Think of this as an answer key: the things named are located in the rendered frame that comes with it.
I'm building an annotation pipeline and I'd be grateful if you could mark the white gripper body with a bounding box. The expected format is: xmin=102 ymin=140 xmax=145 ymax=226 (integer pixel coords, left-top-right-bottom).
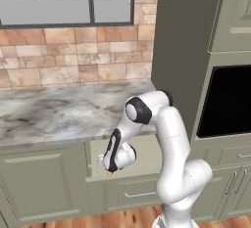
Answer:
xmin=97 ymin=154 xmax=106 ymax=171

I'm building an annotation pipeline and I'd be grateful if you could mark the open grey-green drawer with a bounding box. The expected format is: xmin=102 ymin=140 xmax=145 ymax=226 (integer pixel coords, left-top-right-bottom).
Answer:
xmin=84 ymin=133 xmax=165 ymax=184

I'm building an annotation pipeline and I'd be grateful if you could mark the grey-green drawer front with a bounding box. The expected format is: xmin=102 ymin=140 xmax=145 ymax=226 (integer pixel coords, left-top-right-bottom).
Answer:
xmin=216 ymin=144 xmax=251 ymax=169
xmin=103 ymin=176 xmax=163 ymax=210

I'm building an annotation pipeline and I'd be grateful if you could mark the black built-in oven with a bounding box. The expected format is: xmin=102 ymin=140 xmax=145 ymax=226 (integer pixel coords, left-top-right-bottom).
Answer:
xmin=195 ymin=64 xmax=251 ymax=139

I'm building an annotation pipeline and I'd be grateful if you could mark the tall grey-green cupboard unit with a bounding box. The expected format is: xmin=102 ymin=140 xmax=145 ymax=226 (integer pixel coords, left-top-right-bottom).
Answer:
xmin=150 ymin=0 xmax=251 ymax=224

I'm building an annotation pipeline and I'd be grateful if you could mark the silver cupboard door handle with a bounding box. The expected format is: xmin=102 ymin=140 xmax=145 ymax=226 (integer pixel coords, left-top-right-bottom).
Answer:
xmin=233 ymin=168 xmax=248 ymax=195
xmin=225 ymin=170 xmax=238 ymax=197

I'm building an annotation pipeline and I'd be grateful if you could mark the window with dark frame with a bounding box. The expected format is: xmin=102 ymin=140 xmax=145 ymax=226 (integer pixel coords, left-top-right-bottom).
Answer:
xmin=0 ymin=0 xmax=135 ymax=29

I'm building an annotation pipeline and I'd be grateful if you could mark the grey-green wall cupboard door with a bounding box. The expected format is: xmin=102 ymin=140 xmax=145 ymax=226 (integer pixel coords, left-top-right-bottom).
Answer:
xmin=208 ymin=0 xmax=251 ymax=54

